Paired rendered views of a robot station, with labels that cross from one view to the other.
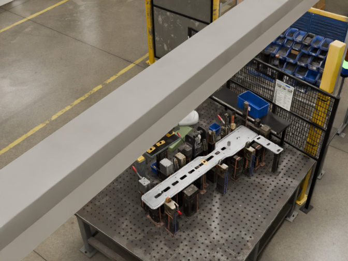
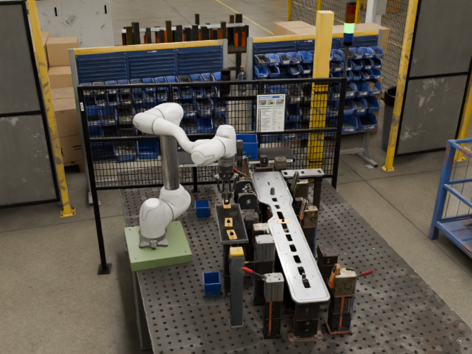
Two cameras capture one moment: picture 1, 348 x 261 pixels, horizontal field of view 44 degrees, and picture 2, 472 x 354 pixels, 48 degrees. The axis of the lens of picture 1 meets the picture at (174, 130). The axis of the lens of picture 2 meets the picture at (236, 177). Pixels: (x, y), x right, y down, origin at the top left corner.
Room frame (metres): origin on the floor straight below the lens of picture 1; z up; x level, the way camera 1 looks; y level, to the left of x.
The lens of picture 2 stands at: (1.53, 2.06, 2.65)
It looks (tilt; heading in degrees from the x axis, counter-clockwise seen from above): 27 degrees down; 305
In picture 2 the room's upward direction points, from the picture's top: straight up
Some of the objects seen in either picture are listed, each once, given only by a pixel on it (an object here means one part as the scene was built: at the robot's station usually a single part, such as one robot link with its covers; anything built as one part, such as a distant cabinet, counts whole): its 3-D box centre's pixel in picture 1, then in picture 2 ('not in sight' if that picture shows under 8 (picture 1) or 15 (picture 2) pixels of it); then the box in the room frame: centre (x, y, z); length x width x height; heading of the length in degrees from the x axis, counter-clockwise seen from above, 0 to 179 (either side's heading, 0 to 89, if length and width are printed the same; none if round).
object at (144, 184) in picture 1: (145, 194); (272, 306); (2.57, 0.27, 0.88); 0.11 x 0.10 x 0.36; 42
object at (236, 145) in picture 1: (203, 163); (284, 223); (2.82, -0.27, 1.00); 1.38 x 0.22 x 0.02; 132
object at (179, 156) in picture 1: (180, 170); (260, 254); (2.85, -0.05, 0.89); 0.13 x 0.11 x 0.38; 42
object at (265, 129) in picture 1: (263, 141); (279, 180); (3.24, -0.91, 0.88); 0.08 x 0.08 x 0.36; 42
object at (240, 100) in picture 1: (252, 104); (236, 146); (3.57, -0.83, 1.09); 0.30 x 0.17 x 0.13; 37
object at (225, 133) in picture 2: not in sight; (224, 140); (3.03, 0.05, 1.58); 0.13 x 0.11 x 0.16; 90
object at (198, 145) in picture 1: (196, 150); (246, 223); (3.06, -0.21, 0.94); 0.18 x 0.13 x 0.49; 132
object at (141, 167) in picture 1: (141, 175); (236, 289); (2.76, 0.31, 0.92); 0.08 x 0.08 x 0.44; 42
